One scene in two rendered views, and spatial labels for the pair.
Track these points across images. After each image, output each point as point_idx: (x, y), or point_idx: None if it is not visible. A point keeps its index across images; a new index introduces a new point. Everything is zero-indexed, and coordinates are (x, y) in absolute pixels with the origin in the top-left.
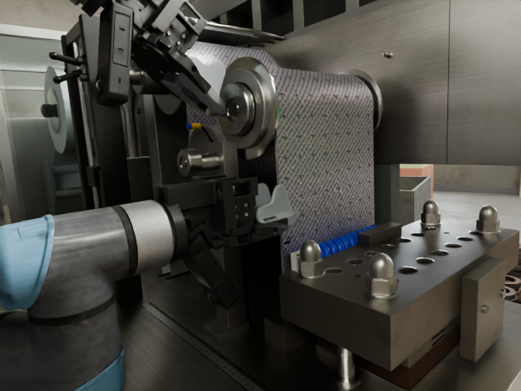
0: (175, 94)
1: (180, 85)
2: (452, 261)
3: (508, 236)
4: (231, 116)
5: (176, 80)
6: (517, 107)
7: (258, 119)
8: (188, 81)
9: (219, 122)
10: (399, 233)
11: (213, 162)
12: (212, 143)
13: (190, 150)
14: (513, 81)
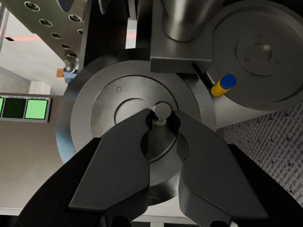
0: (233, 158)
1: (181, 176)
2: (24, 13)
3: (58, 56)
4: (145, 107)
5: (184, 197)
6: (50, 126)
7: (89, 97)
8: (100, 174)
9: (195, 106)
10: None
11: (162, 14)
12: (185, 57)
13: (177, 2)
14: (51, 141)
